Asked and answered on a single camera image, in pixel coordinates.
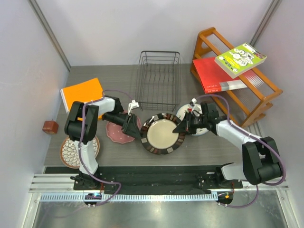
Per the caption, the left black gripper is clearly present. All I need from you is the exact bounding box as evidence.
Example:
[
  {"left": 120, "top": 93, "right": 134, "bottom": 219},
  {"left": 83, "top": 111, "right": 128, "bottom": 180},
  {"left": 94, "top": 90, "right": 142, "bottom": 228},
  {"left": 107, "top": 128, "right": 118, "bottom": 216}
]
[{"left": 104, "top": 112, "right": 143, "bottom": 140}]

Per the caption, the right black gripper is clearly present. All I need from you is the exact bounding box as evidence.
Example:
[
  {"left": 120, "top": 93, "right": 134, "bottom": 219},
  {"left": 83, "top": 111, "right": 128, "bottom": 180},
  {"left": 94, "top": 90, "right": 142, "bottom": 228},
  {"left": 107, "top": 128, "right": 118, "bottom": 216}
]
[{"left": 173, "top": 111, "right": 208, "bottom": 135}]

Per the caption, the pink polka dot plate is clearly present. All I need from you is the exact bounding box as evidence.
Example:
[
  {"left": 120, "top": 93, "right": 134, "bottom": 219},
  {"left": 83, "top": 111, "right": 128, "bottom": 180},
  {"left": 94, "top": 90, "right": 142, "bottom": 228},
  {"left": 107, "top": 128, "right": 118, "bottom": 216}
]
[{"left": 106, "top": 111, "right": 142, "bottom": 144}]

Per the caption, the black rimmed beige plate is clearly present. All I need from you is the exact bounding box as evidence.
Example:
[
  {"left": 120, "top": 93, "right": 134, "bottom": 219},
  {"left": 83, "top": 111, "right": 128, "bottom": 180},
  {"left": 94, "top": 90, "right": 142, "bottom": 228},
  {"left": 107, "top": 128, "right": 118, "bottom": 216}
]
[{"left": 140, "top": 113, "right": 186, "bottom": 155}]

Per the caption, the black wire dish rack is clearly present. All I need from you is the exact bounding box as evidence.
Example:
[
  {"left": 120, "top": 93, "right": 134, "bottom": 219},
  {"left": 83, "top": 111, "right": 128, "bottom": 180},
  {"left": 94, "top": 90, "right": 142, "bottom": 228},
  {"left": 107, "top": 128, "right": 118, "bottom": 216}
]
[{"left": 135, "top": 50, "right": 181, "bottom": 112}]

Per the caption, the brown floral pattern plate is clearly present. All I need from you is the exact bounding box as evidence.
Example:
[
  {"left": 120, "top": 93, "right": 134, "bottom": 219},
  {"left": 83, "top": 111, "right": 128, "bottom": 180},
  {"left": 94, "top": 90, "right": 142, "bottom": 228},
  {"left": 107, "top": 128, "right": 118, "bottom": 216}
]
[{"left": 59, "top": 136, "right": 100, "bottom": 169}]

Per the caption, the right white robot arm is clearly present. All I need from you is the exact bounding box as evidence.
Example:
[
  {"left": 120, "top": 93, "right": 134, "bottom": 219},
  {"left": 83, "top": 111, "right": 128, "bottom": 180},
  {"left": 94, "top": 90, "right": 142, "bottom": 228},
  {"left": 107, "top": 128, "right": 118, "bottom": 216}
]
[{"left": 173, "top": 102, "right": 284, "bottom": 188}]

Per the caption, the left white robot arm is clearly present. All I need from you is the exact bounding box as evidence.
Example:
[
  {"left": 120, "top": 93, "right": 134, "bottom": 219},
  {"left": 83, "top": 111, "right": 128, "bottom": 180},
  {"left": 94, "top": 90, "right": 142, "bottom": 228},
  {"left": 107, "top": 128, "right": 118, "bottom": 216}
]
[{"left": 64, "top": 96, "right": 141, "bottom": 190}]

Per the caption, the orange wooden shelf rack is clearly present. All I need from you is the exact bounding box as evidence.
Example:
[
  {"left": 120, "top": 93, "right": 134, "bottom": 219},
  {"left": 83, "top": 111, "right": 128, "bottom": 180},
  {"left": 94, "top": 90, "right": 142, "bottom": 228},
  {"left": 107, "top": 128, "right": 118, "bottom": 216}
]
[{"left": 193, "top": 27, "right": 283, "bottom": 128}]

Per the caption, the white watermelon pattern plate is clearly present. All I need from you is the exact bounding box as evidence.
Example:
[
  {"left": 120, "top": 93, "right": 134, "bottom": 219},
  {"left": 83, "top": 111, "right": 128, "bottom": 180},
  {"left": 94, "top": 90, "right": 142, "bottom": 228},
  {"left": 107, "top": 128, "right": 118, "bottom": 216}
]
[{"left": 176, "top": 104, "right": 208, "bottom": 136}]

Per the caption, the orange folder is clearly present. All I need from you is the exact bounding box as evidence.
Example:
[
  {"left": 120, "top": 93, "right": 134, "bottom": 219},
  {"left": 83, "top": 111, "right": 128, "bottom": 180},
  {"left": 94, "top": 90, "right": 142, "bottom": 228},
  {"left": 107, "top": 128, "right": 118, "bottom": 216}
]
[{"left": 60, "top": 78, "right": 103, "bottom": 114}]

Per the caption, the red file folder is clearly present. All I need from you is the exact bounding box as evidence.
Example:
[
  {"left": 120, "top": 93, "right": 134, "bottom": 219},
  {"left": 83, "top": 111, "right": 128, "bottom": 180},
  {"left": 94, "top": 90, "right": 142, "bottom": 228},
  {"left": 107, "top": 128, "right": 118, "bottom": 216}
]
[{"left": 192, "top": 57, "right": 247, "bottom": 94}]

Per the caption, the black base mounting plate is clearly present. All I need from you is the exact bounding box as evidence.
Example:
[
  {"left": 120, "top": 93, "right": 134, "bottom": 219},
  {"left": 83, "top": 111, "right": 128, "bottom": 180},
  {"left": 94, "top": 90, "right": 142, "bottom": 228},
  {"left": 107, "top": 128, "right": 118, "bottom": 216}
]
[{"left": 71, "top": 165, "right": 243, "bottom": 195}]

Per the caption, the small brown red block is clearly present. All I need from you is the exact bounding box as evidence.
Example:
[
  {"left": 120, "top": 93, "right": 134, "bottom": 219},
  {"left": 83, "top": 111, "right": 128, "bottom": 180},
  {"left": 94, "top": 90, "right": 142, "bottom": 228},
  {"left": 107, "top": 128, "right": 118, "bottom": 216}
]
[{"left": 42, "top": 120, "right": 58, "bottom": 134}]

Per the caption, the green cover book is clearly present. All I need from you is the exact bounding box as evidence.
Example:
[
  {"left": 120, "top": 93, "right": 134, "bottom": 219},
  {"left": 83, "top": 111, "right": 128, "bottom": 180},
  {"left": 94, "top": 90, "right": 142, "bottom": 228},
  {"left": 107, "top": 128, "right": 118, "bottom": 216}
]
[{"left": 215, "top": 43, "right": 267, "bottom": 79}]

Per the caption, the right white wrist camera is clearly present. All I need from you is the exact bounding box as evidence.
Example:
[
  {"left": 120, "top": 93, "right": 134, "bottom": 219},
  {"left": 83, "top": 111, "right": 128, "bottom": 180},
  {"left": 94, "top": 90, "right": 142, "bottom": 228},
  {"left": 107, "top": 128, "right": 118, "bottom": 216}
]
[{"left": 188, "top": 98, "right": 202, "bottom": 115}]

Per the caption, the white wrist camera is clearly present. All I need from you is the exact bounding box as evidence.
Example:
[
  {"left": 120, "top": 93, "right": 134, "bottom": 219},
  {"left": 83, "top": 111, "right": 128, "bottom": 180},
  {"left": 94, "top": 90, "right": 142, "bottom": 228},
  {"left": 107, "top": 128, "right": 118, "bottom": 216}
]
[
  {"left": 188, "top": 98, "right": 202, "bottom": 115},
  {"left": 128, "top": 100, "right": 139, "bottom": 116}
]

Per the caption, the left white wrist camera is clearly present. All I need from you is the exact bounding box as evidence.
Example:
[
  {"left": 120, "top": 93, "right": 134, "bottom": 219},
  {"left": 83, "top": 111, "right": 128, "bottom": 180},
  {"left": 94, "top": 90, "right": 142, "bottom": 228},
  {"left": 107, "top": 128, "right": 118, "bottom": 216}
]
[{"left": 128, "top": 100, "right": 139, "bottom": 116}]

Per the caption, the aluminium rail frame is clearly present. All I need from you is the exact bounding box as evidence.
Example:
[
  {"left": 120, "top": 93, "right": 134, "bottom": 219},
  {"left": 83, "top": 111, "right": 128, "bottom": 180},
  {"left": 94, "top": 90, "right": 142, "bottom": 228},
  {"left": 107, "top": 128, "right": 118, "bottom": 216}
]
[{"left": 21, "top": 123, "right": 300, "bottom": 228}]

